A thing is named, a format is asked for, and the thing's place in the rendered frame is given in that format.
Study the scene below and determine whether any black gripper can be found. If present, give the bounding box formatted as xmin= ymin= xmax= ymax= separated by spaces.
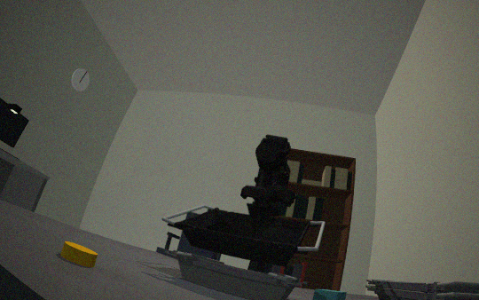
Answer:
xmin=240 ymin=174 xmax=279 ymax=233

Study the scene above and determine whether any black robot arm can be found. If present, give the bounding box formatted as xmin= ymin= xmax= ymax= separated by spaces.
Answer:
xmin=248 ymin=134 xmax=296 ymax=272

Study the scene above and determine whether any yellow short cylinder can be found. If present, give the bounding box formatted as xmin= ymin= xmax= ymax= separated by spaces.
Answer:
xmin=60 ymin=241 xmax=98 ymax=267

